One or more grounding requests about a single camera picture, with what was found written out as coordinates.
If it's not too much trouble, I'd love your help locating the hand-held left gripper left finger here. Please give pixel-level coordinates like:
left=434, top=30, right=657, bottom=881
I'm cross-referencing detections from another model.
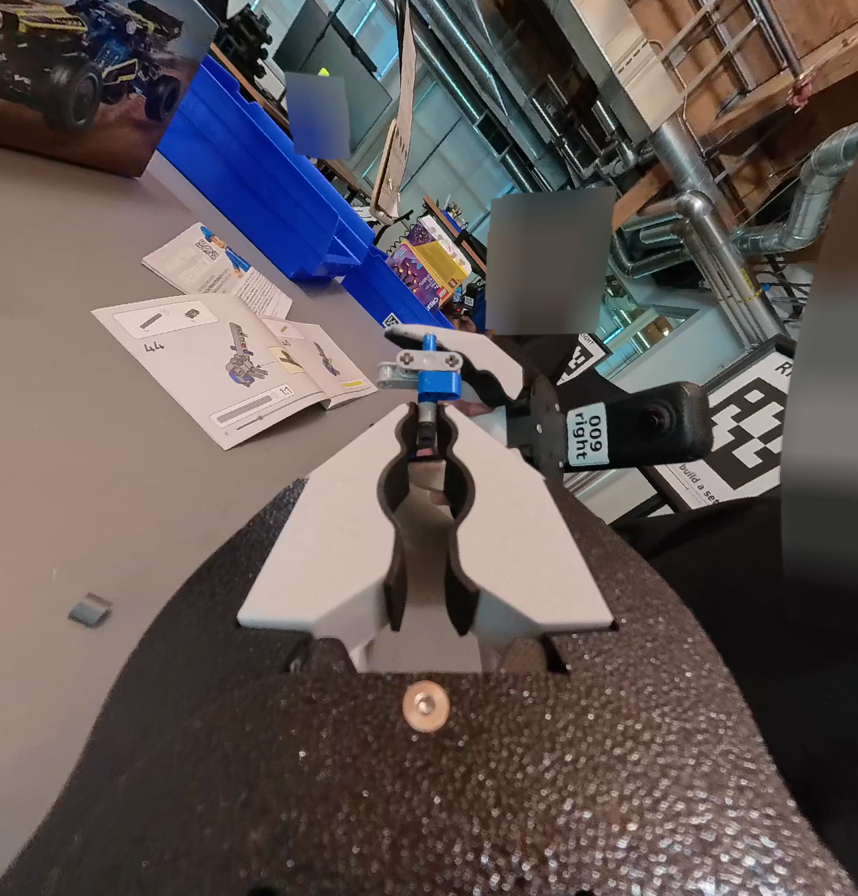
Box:
left=237, top=405, right=417, bottom=671

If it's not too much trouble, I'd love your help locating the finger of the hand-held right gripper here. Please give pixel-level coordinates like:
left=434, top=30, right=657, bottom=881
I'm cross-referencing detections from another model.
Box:
left=474, top=408, right=510, bottom=455
left=385, top=324, right=527, bottom=408

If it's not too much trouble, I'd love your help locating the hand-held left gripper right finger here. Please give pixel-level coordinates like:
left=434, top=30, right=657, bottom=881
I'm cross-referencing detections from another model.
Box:
left=444, top=405, right=616, bottom=672

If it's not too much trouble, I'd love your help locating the blue grey lego assembly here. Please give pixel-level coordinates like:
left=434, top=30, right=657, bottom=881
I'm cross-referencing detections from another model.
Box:
left=376, top=334, right=466, bottom=463

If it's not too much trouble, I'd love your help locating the yellow lego box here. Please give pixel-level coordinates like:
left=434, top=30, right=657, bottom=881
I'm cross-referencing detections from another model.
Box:
left=418, top=238, right=472, bottom=298

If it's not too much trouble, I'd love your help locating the purple lego box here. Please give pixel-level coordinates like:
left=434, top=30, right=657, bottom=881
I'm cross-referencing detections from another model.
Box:
left=386, top=216, right=450, bottom=316

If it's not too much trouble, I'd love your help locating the lego set box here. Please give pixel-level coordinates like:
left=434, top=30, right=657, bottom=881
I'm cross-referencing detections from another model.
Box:
left=0, top=0, right=218, bottom=177

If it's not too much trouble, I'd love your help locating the small framed marker sign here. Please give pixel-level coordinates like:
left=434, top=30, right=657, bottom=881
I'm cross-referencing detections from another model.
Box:
left=554, top=330, right=612, bottom=387

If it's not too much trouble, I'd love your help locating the blue plastic bin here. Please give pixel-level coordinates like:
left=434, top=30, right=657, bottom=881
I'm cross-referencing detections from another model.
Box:
left=339, top=246, right=457, bottom=331
left=156, top=55, right=377, bottom=283

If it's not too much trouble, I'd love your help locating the large framed marker poster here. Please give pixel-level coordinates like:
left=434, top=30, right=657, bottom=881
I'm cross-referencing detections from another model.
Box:
left=642, top=335, right=811, bottom=518

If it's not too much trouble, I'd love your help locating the leaning wooden board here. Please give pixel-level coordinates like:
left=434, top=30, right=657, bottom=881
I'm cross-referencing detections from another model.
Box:
left=372, top=0, right=422, bottom=219

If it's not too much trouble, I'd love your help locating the open instruction booklet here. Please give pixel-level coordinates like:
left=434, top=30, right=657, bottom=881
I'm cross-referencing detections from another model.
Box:
left=91, top=293, right=380, bottom=450

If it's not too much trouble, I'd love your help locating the person's dark clothing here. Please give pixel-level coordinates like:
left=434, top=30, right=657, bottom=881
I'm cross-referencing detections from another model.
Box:
left=614, top=483, right=858, bottom=890

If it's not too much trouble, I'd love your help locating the small grey flat piece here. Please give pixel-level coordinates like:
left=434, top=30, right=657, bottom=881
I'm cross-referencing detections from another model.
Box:
left=68, top=592, right=114, bottom=630

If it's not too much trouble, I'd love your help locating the dark computer monitor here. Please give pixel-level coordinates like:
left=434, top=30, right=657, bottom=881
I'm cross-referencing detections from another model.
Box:
left=271, top=0, right=395, bottom=151

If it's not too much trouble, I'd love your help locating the printed paper leaflet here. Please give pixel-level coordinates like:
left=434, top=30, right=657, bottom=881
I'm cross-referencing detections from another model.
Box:
left=142, top=223, right=293, bottom=317

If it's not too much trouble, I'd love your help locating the silver ventilation duct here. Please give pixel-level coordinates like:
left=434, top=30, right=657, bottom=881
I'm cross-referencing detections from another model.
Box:
left=607, top=115, right=858, bottom=351

